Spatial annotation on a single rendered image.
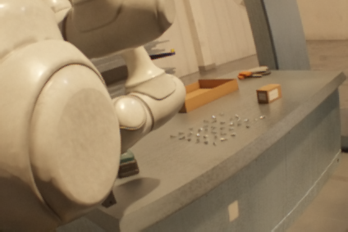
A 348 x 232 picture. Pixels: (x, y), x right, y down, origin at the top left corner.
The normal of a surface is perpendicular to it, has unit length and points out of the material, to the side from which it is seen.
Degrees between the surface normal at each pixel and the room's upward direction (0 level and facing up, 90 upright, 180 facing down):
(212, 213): 90
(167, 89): 77
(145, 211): 67
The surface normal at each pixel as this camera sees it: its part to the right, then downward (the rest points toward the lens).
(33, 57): 0.35, -0.63
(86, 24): -0.37, 0.48
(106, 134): 0.92, 0.00
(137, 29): 0.04, 0.67
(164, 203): 0.53, -0.33
